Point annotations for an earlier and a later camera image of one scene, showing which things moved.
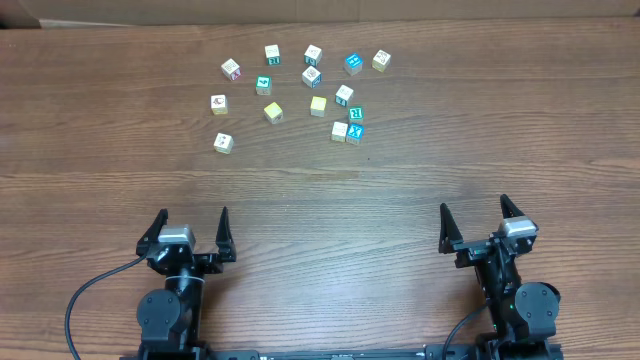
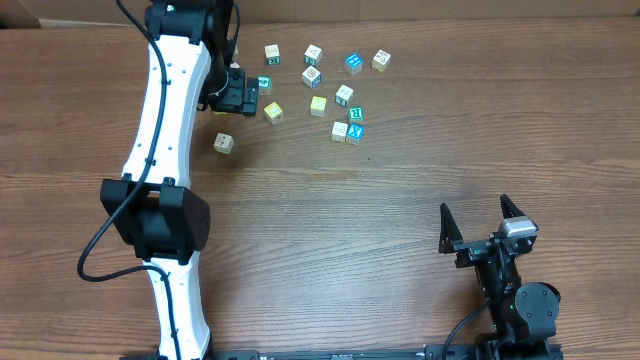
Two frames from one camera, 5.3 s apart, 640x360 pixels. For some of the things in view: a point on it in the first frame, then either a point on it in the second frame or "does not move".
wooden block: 223,143 does not move
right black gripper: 472,251 does not move
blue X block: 355,133 does not move
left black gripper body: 203,262 -> 236,96
